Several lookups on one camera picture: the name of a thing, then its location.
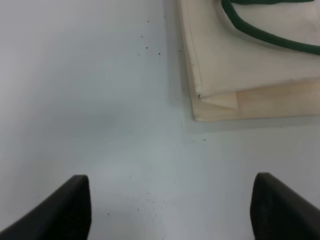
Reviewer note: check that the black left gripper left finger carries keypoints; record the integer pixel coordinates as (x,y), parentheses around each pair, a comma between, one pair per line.
(65,215)

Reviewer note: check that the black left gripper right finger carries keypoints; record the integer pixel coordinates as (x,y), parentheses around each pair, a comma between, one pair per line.
(279,213)

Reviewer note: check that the white linen bag green handles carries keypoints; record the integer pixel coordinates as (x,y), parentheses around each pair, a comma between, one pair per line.
(235,76)

